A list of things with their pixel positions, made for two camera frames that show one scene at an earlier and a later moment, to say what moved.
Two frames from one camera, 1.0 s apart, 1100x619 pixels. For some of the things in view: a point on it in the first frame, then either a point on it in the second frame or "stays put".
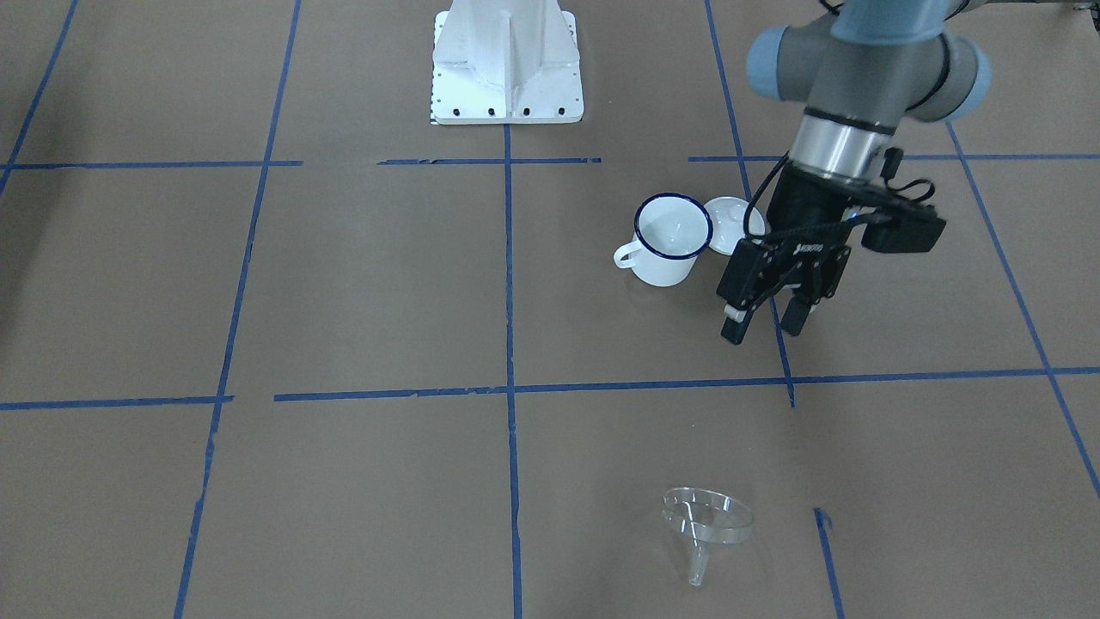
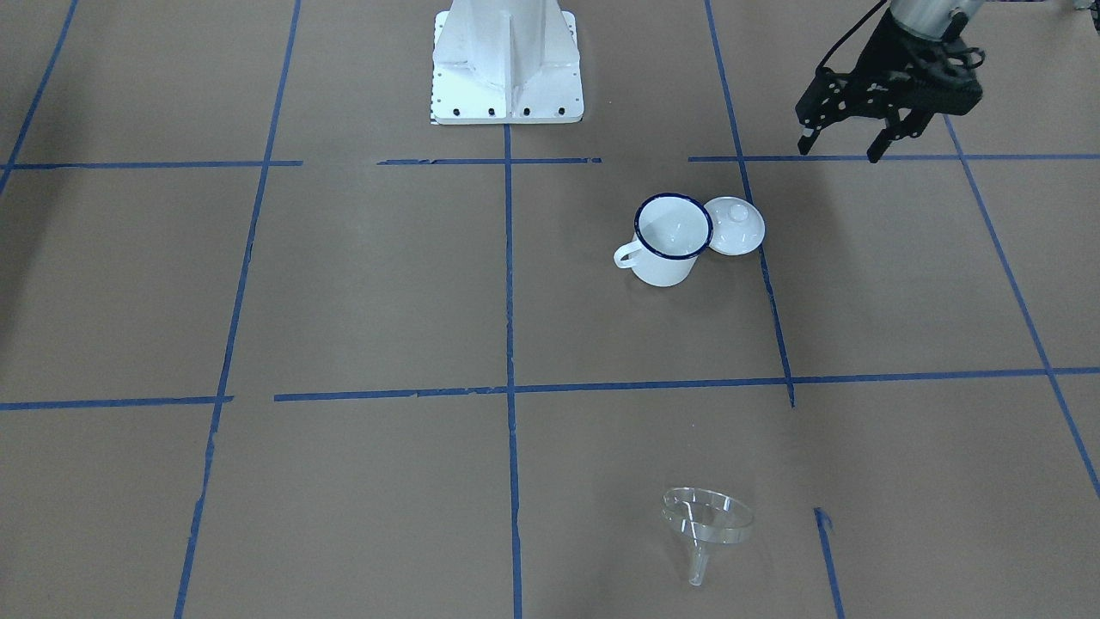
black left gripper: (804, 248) → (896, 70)
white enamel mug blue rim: (670, 229) stays put
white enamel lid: (728, 223) stays put
